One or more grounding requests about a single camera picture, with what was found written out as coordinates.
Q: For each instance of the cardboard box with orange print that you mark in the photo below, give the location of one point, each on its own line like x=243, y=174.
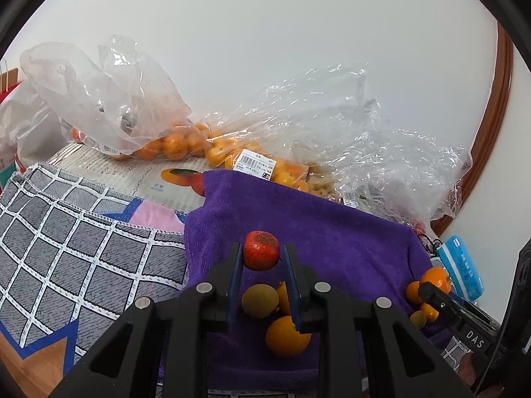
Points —
x=124, y=174

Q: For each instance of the crumpled clear plastic bag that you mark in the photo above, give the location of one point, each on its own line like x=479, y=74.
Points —
x=406, y=174

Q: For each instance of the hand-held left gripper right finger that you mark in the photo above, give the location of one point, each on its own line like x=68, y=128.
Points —
x=291, y=286

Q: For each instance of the purple towel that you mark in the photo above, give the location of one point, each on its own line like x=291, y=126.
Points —
x=332, y=236

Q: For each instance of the red tomato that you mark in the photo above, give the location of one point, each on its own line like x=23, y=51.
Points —
x=261, y=251

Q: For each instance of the white plastic bag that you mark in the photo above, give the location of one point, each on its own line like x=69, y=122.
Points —
x=25, y=124

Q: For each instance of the small yellowish fruit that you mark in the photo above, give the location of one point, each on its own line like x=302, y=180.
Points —
x=418, y=319

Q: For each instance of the brown wooden door frame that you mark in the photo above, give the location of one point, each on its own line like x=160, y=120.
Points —
x=493, y=132

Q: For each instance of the small orange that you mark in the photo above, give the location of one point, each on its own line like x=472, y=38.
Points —
x=430, y=311
x=284, y=298
x=412, y=292

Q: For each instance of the large orange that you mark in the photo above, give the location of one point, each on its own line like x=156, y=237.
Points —
x=287, y=336
x=435, y=277

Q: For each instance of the labelled clear bag of oranges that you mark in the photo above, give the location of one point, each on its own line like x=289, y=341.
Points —
x=257, y=149

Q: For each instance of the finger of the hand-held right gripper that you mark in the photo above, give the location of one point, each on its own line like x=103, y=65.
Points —
x=435, y=298
x=460, y=299

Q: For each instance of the yellow-green tomato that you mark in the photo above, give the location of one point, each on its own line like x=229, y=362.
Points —
x=260, y=300

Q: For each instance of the person's right hand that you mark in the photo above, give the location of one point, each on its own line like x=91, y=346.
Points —
x=473, y=371

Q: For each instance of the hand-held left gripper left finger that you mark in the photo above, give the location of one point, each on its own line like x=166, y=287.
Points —
x=235, y=286

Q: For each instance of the blue tissue packet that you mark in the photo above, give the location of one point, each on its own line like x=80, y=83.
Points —
x=460, y=265

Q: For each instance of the grey checked mat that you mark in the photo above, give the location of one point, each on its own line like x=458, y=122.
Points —
x=62, y=236

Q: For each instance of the clear bag of pale fruit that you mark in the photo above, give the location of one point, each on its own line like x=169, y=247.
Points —
x=321, y=182

